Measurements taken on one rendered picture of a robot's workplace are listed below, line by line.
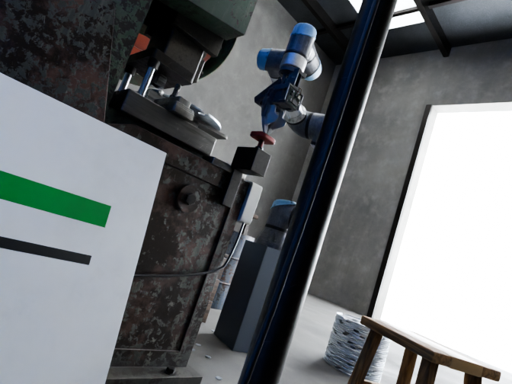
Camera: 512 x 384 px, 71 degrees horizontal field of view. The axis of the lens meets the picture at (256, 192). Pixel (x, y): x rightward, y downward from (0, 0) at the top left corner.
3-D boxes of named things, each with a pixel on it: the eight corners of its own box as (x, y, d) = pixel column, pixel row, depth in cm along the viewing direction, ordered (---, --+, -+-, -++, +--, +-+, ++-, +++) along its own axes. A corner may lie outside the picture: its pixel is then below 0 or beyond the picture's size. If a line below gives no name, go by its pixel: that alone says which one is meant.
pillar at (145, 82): (141, 100, 108) (158, 59, 110) (144, 100, 107) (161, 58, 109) (134, 96, 107) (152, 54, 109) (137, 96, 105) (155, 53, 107)
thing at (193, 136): (143, 150, 142) (148, 136, 143) (210, 157, 110) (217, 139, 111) (66, 114, 122) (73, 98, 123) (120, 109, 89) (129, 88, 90)
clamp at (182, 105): (162, 121, 113) (174, 91, 114) (192, 120, 100) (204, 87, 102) (145, 112, 108) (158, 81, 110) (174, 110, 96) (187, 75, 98)
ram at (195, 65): (180, 88, 133) (208, 19, 137) (204, 85, 122) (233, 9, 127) (139, 62, 122) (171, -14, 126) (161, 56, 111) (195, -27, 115)
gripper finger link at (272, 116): (270, 131, 103) (280, 101, 104) (255, 131, 107) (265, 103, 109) (276, 136, 105) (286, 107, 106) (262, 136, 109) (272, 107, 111)
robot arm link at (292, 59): (278, 54, 111) (294, 68, 117) (273, 67, 111) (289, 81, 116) (297, 50, 106) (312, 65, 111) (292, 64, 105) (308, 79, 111)
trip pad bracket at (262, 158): (230, 208, 113) (251, 150, 115) (251, 213, 106) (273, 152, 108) (216, 203, 109) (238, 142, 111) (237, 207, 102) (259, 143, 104)
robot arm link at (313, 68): (296, 60, 129) (287, 41, 120) (326, 63, 125) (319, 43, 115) (289, 80, 128) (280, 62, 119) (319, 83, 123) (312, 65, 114)
